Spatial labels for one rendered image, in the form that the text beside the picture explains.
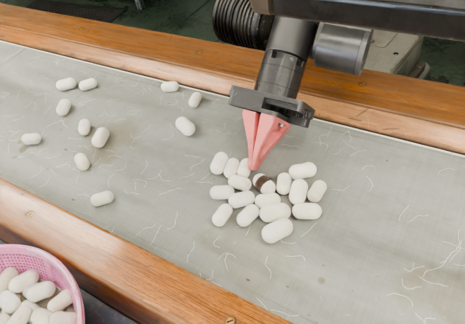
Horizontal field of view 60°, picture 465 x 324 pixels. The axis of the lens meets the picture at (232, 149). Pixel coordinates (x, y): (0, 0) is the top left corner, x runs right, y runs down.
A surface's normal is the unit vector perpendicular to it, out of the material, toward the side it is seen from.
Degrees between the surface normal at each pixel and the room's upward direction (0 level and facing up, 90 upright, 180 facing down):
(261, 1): 90
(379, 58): 0
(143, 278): 0
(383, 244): 0
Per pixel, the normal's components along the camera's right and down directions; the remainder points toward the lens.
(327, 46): -0.39, 0.25
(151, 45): -0.14, -0.70
